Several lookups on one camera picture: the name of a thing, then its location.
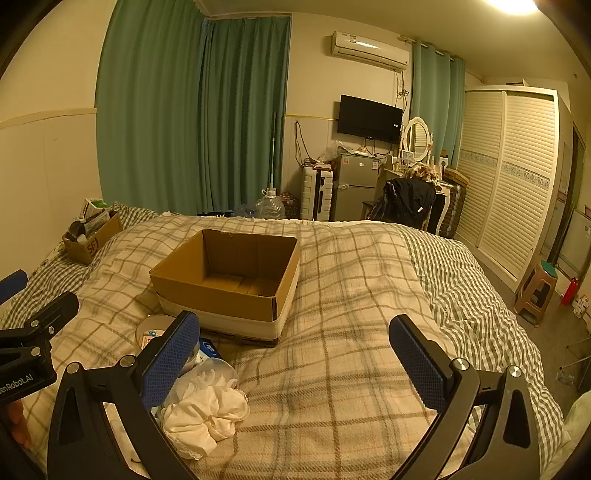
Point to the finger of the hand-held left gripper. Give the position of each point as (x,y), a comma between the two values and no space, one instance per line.
(55,309)
(11,286)

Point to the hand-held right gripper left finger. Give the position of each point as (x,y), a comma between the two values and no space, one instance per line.
(168,364)

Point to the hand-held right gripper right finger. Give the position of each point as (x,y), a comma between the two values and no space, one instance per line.
(419,364)

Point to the round white container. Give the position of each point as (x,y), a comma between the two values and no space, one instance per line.
(150,330)

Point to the blue packet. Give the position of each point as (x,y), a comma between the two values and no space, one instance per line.
(210,349)

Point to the white cloth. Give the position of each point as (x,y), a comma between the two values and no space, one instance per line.
(203,422)

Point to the large cardboard box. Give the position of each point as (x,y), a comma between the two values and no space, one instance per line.
(221,295)

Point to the person's left hand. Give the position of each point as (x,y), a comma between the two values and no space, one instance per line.
(18,427)

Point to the small cardboard box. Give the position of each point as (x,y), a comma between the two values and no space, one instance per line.
(90,244)

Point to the beige plaid blanket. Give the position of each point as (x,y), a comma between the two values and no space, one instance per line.
(351,323)

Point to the green white carton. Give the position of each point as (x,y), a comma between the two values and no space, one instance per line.
(98,207)

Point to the brown plastic stool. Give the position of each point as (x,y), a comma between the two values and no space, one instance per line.
(535,290)

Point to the metal drying rack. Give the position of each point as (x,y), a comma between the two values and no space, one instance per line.
(575,364)

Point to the brown suitcase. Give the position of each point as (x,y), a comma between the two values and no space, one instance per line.
(452,207)

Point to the black jacket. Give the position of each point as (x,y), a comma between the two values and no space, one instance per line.
(406,201)

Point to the red fire extinguisher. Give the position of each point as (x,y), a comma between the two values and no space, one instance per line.
(570,291)

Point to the white dressing table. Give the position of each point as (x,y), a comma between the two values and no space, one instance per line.
(444,189)

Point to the silver fridge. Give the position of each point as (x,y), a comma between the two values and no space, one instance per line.
(355,189)

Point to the clear water jug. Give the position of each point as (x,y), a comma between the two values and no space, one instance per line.
(270,206)

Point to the blond wig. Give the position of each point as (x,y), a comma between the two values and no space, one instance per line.
(422,172)

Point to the white suitcase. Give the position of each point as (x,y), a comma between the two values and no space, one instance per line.
(316,194)

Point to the patterned dark bag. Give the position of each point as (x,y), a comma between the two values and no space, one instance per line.
(290,205)

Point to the white louvered wardrobe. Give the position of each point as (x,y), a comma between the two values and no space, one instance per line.
(508,184)

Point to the wide green curtain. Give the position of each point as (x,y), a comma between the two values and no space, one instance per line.
(147,106)

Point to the white oval mirror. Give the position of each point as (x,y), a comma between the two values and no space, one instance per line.
(418,137)

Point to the plastic bag on fridge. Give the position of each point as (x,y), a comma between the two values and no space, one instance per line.
(331,151)

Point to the grey mop pole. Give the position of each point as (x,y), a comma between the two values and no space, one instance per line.
(274,147)

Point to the narrow green curtain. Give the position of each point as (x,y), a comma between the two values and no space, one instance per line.
(438,101)

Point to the white air conditioner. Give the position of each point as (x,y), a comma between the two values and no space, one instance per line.
(369,48)

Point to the ceiling light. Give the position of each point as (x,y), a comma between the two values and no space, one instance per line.
(512,3)

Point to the black wall television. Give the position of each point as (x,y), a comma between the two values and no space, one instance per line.
(369,119)

